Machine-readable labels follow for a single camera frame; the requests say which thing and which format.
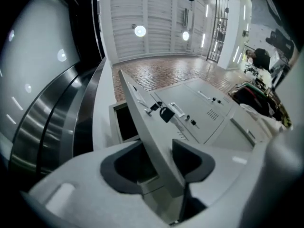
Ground black metal bar gate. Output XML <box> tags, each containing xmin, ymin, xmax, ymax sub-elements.
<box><xmin>206</xmin><ymin>0</ymin><xmax>229</xmax><ymax>63</ymax></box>

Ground glossy door with steel frame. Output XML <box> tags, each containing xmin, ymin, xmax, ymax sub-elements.
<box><xmin>0</xmin><ymin>0</ymin><xmax>107</xmax><ymax>178</ymax></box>

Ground black hanging garment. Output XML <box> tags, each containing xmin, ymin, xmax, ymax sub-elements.
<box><xmin>234</xmin><ymin>88</ymin><xmax>273</xmax><ymax>117</ymax></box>

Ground grey cabinet with handles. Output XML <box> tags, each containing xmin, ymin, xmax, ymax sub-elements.
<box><xmin>108</xmin><ymin>69</ymin><xmax>271</xmax><ymax>199</ymax></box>

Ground black padlock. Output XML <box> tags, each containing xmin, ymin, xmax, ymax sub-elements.
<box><xmin>159</xmin><ymin>107</ymin><xmax>175</xmax><ymax>124</ymax></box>

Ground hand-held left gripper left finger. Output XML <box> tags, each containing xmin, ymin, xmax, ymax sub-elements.
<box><xmin>28</xmin><ymin>140</ymin><xmax>171</xmax><ymax>228</ymax></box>

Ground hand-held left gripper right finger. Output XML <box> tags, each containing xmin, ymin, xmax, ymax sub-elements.
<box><xmin>172</xmin><ymin>138</ymin><xmax>262</xmax><ymax>209</ymax></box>

